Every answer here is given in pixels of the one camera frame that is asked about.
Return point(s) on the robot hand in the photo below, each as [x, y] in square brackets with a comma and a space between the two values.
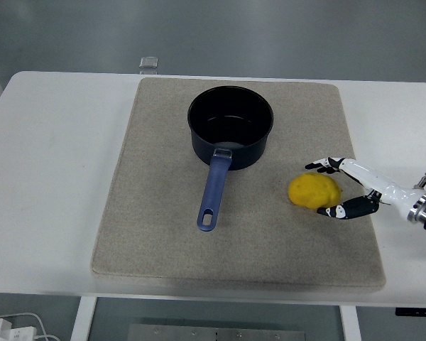
[394, 192]

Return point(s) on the yellow potato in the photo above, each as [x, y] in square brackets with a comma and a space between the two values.
[312, 192]

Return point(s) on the black table control panel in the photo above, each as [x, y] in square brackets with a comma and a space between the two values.
[417, 312]

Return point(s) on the white table leg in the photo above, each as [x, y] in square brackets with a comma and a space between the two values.
[349, 325]
[82, 319]

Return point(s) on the beige mat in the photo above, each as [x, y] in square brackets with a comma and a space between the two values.
[163, 231]

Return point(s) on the small clear plastic clip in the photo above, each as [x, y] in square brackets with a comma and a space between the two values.
[149, 62]

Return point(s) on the white power strip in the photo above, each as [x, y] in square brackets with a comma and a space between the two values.
[10, 333]

